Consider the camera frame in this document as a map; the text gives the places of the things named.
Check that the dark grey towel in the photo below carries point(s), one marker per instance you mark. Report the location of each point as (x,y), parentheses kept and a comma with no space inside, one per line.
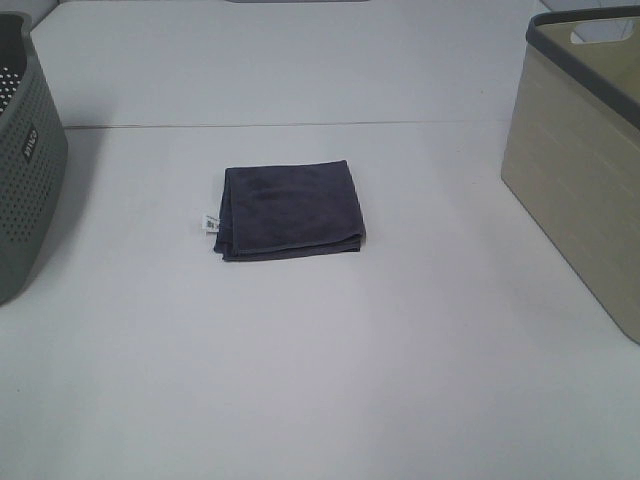
(288,211)

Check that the white towel care label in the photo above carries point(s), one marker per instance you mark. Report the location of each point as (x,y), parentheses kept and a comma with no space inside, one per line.
(210,224)

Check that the beige plastic storage bin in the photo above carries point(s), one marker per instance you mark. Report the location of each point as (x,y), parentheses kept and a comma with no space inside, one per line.
(572,152)

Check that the grey perforated plastic basket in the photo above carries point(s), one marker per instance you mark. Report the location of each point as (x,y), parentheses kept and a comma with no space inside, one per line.
(34,153)

